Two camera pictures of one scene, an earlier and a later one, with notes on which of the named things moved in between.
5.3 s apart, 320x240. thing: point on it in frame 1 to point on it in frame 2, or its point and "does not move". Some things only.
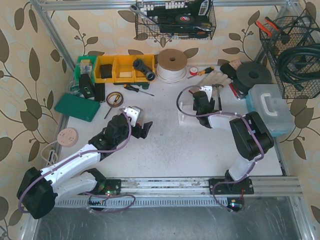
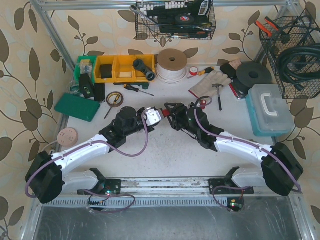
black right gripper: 208,107 to 176,116
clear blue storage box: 267,101 does not move
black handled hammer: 217,85 does not move
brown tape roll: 114,105 does not move
